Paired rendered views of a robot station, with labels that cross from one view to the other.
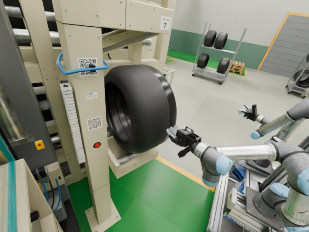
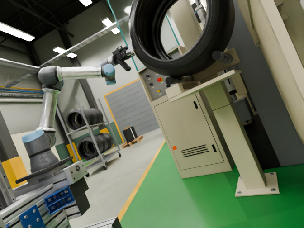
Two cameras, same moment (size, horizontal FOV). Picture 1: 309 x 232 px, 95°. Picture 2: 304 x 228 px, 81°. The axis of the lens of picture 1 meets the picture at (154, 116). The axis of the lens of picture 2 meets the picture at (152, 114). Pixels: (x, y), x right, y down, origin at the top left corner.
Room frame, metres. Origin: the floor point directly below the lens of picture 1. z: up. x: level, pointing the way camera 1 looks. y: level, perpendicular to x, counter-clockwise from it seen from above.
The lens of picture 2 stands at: (1.77, -0.43, 0.75)
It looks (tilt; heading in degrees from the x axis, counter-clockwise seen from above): 1 degrees up; 167
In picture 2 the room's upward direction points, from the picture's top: 23 degrees counter-clockwise
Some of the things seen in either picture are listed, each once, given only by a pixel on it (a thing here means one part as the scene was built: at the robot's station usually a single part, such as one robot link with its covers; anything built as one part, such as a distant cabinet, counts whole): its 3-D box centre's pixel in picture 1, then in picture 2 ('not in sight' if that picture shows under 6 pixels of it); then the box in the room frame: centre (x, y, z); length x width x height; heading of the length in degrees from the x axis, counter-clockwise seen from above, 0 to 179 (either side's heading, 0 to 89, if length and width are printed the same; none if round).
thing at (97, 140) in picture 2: not in sight; (92, 133); (-3.40, -1.01, 0.96); 1.30 x 0.62 x 1.92; 159
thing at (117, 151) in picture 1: (127, 149); (206, 84); (0.81, 0.17, 0.80); 0.37 x 0.36 x 0.02; 44
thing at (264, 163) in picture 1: (262, 157); not in sight; (1.03, -1.09, 0.77); 0.15 x 0.15 x 0.10
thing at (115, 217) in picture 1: (102, 214); (255, 183); (0.62, 0.35, 0.01); 0.27 x 0.27 x 0.02; 44
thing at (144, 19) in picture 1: (126, 14); not in sight; (1.11, 0.29, 1.71); 0.61 x 0.25 x 0.15; 134
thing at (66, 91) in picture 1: (76, 129); not in sight; (0.54, 0.39, 1.19); 0.05 x 0.04 x 0.48; 44
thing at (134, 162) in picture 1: (136, 158); (184, 88); (0.71, 0.08, 0.84); 0.36 x 0.09 x 0.06; 134
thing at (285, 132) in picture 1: (289, 127); not in sight; (1.11, -1.20, 1.09); 0.15 x 0.12 x 0.55; 129
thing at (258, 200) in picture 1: (267, 203); (42, 159); (0.58, -0.88, 0.77); 0.15 x 0.15 x 0.10
